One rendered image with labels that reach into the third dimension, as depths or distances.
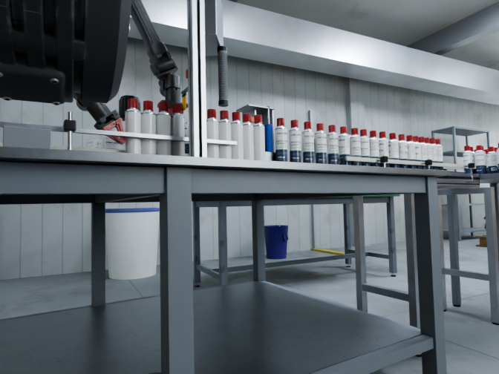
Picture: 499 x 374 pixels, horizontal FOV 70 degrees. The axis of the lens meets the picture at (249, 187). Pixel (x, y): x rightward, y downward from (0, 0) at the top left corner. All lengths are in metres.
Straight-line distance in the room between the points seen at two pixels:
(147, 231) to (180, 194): 3.02
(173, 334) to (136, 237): 2.97
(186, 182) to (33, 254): 3.81
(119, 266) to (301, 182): 3.06
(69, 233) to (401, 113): 5.82
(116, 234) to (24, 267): 1.17
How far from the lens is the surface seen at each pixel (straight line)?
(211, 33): 1.29
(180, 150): 1.28
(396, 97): 7.28
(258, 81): 5.47
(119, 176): 0.81
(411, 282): 1.88
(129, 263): 3.85
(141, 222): 3.79
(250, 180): 0.93
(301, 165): 0.98
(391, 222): 3.70
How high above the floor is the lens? 0.72
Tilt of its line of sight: 3 degrees up
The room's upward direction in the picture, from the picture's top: 1 degrees counter-clockwise
